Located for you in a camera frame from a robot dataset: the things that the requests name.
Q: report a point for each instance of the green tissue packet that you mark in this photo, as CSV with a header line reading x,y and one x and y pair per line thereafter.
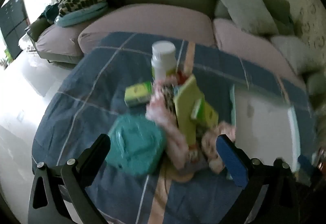
x,y
137,94
206,114

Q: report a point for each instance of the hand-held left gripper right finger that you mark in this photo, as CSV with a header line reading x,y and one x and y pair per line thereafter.
x,y
231,160

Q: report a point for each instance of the light green cloth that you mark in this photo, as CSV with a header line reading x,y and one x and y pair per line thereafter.
x,y
188,109

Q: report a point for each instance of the dark teal garment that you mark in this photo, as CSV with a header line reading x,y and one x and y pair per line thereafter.
x,y
49,14

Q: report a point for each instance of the white plastic bottle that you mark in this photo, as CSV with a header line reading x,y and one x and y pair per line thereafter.
x,y
163,61

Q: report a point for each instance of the light green pillow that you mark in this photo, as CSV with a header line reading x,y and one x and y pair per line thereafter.
x,y
244,10

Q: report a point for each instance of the grey-white pillow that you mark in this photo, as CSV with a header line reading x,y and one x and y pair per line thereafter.
x,y
287,51

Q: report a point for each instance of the pink floral cloth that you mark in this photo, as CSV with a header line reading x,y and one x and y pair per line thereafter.
x,y
211,146

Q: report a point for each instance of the dark cabinet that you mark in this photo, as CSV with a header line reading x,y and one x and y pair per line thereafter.
x,y
12,18

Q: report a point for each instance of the pink waffle sofa cover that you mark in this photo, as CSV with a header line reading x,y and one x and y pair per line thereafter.
x,y
152,20

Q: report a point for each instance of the leopard pattern cushion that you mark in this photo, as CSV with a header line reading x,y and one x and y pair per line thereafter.
x,y
81,1

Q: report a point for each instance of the leopard print scrunchie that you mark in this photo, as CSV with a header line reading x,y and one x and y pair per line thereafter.
x,y
168,98

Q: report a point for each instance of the white tray box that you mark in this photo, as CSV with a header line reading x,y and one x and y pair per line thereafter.
x,y
262,124

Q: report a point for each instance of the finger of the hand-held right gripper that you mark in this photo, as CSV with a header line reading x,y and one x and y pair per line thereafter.
x,y
305,164

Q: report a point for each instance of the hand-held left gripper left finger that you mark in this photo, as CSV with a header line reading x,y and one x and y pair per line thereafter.
x,y
98,146

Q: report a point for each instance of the teal wipes pack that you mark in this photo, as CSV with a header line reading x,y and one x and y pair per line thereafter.
x,y
135,142

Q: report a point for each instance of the blue plaid blanket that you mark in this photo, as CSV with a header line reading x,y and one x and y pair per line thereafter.
x,y
89,86

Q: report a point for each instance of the pink striped fuzzy sock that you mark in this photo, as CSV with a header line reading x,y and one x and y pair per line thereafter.
x,y
163,114

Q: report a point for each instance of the red and white cloth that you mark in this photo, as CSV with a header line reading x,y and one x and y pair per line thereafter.
x,y
182,77

